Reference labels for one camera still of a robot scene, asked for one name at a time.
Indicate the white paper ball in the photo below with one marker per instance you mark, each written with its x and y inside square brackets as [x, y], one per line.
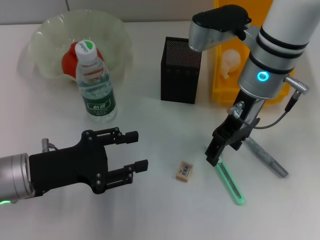
[232, 61]

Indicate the grey glitter pen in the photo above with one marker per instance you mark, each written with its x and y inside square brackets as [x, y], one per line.
[270, 160]

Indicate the mint green utility knife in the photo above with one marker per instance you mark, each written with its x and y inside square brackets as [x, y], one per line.
[231, 186]

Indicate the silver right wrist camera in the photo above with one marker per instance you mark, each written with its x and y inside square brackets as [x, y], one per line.
[215, 25]

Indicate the beige eraser with barcode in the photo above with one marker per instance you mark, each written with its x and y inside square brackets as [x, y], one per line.
[184, 170]

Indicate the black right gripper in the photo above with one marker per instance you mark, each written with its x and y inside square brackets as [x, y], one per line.
[237, 127]

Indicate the black mesh pen holder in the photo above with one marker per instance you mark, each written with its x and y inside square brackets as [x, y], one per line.
[178, 77]

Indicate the pale green wavy fruit plate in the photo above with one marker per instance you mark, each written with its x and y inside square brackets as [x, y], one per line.
[50, 50]

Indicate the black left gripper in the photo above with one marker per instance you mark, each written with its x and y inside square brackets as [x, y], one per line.
[67, 167]

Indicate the clear green-label water bottle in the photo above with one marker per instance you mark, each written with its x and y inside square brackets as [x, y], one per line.
[98, 105]

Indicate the yellow plastic storage bin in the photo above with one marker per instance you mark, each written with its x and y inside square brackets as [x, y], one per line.
[222, 90]

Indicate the red-orange bumpy orange fruit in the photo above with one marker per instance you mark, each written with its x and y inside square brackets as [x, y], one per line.
[68, 60]

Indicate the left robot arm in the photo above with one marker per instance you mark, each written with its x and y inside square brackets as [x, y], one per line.
[13, 177]

